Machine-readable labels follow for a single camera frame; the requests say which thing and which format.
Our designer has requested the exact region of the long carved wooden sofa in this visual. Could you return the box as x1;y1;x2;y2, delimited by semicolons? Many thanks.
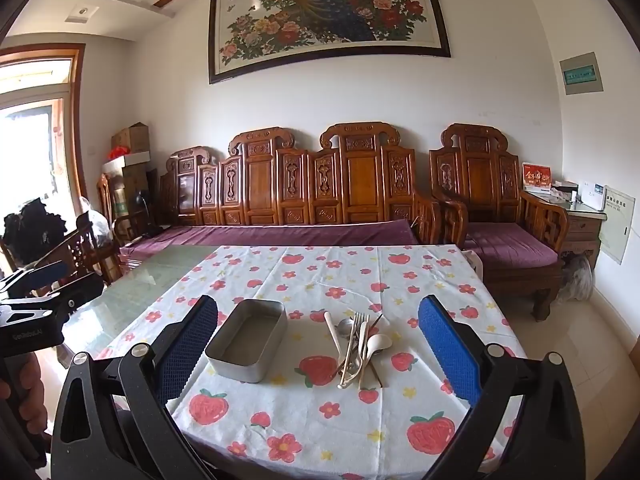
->
117;122;443;266

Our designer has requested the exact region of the carved wooden chair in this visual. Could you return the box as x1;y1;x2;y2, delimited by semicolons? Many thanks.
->
30;220;123;291

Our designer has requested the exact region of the framed peacock flower painting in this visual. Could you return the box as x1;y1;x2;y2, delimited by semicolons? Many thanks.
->
208;0;452;86

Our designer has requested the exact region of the carved wooden armchair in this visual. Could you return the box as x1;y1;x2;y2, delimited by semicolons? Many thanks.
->
429;122;571;322

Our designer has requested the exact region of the red gold card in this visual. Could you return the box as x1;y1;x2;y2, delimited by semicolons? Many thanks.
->
522;162;553;192

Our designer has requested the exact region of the white wall cabinet door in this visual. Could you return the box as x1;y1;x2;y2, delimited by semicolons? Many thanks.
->
597;185;635;266

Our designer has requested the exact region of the brown cardboard box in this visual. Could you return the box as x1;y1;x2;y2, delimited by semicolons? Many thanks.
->
111;122;150;156

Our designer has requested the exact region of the black desk lamp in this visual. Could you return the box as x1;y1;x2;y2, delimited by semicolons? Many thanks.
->
131;187;166;238

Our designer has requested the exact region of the large cardboard box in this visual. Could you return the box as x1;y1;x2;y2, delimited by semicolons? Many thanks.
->
107;165;160;221

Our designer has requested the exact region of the white tabletop device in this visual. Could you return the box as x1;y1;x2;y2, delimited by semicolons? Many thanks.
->
580;180;607;209

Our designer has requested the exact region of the white ceramic spoon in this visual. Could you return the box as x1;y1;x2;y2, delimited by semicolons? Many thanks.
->
323;311;346;361
337;332;393;391

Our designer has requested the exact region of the wooden door frame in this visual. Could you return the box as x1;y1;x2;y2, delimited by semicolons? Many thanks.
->
0;42;88;221

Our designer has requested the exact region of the strawberry flower print tablecloth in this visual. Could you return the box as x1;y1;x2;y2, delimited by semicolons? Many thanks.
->
95;244;531;480

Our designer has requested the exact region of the long purple sofa cushion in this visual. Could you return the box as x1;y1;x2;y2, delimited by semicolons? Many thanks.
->
120;219;421;261

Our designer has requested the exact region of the metal fork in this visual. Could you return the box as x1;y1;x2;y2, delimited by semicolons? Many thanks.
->
340;311;366;378

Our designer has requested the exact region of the black cloth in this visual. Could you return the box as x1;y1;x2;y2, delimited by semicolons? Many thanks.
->
2;199;68;266

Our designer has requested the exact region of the grey plastic bag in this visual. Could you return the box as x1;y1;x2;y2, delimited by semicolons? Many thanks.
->
557;255;596;303

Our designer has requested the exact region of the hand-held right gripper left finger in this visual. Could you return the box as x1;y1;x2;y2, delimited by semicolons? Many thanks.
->
50;294;221;480

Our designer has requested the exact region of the wooden side table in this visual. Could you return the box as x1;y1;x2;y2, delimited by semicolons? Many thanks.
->
522;187;608;271

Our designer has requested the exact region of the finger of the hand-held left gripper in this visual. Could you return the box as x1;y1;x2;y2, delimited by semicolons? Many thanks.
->
15;275;105;322
0;260;70;302

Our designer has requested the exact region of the rectangular metal tray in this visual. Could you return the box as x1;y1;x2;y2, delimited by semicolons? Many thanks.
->
205;299;289;385

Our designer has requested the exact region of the grey wall panel green label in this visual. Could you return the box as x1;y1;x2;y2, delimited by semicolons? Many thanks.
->
559;51;603;96

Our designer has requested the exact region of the white flat box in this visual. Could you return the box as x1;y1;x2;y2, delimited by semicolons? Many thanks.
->
102;151;151;172

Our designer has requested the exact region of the clear plastic bag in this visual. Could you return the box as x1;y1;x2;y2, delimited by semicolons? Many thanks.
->
75;197;118;250

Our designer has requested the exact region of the person's left hand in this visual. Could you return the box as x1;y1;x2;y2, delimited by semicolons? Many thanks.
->
14;353;48;423

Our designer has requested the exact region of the purple armchair cushion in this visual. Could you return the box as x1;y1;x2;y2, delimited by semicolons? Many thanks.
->
462;222;560;267

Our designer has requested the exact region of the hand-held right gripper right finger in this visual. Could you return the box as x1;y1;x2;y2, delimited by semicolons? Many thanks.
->
417;294;586;480

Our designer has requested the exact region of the white plastic stool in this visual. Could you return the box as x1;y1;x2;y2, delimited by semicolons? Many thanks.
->
462;251;485;281

